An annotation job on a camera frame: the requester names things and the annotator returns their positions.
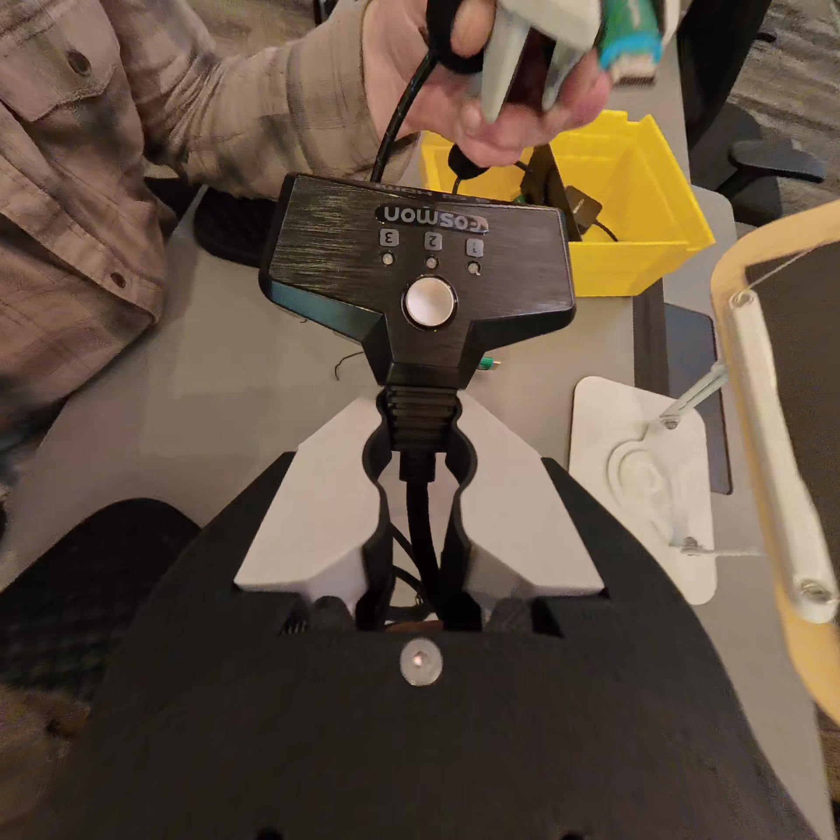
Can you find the black textured pad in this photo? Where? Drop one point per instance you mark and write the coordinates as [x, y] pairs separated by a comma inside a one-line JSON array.
[[236, 230]]

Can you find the black board with wooden edge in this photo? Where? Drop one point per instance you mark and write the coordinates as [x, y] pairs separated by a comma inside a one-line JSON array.
[[807, 315]]

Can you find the yellow plastic bin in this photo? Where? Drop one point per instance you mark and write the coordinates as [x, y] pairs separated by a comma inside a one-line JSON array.
[[630, 197]]

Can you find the person's torso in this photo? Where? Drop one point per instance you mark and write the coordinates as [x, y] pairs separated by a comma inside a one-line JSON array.
[[66, 197]]

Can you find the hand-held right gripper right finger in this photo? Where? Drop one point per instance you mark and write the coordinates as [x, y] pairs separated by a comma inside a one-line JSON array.
[[532, 525]]

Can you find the person's left hand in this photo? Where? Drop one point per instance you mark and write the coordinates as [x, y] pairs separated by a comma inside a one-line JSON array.
[[407, 66]]

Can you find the person's left forearm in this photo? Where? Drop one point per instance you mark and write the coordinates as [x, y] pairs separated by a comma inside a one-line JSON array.
[[263, 92]]

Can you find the black hdmi switch box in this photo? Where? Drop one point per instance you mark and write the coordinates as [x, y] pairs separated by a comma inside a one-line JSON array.
[[341, 263]]

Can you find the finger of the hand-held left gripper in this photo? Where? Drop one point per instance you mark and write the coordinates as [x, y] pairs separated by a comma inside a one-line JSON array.
[[672, 16], [565, 46]]

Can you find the white board holder bar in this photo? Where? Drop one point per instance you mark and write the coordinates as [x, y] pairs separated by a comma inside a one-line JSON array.
[[781, 446]]

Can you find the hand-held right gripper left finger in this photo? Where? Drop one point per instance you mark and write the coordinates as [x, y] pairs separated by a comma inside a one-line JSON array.
[[309, 525]]

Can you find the black office chair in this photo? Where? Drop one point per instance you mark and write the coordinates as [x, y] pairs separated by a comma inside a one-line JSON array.
[[735, 118]]

